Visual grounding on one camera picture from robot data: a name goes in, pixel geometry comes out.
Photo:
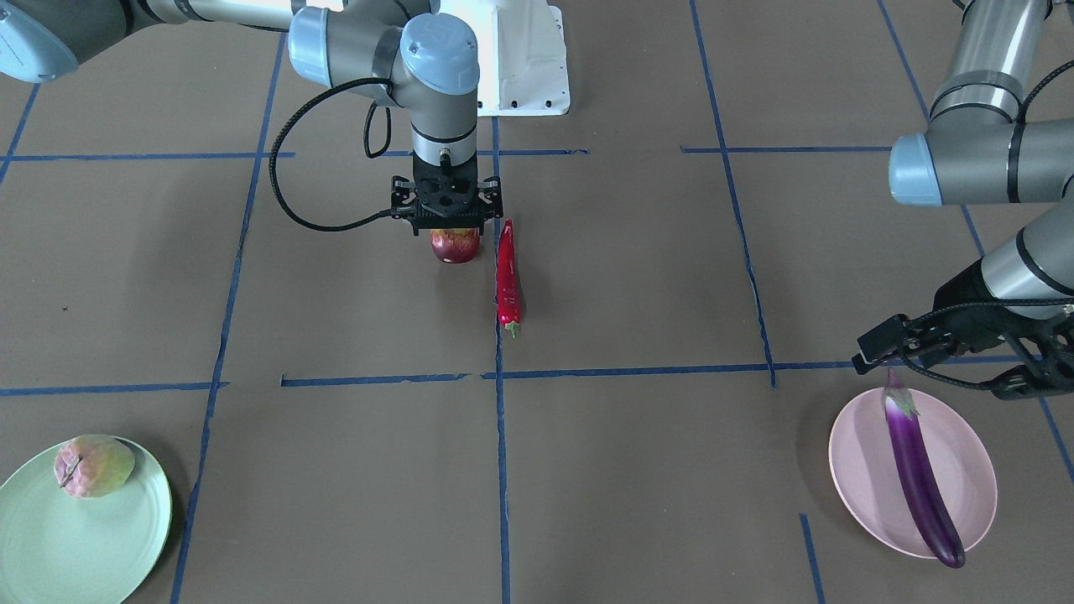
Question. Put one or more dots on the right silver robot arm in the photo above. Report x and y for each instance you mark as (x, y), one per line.
(399, 54)

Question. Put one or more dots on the purple eggplant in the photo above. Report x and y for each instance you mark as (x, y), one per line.
(917, 479)

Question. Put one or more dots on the red chili pepper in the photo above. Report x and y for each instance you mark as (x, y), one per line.
(508, 292)

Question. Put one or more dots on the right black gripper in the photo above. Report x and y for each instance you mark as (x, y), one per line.
(404, 200)

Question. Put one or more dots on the pink green peach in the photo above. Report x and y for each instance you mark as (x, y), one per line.
(93, 466)

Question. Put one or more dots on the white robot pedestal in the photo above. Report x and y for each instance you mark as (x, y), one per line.
(522, 56)

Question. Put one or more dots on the green plate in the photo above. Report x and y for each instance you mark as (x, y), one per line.
(61, 549)

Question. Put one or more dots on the pink plate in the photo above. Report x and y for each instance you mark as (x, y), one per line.
(862, 466)

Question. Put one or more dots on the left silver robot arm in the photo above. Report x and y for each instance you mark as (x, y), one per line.
(980, 148)

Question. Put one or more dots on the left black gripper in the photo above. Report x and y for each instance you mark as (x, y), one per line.
(965, 304)

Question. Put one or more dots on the red yellow pomegranate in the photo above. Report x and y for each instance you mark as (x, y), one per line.
(456, 245)

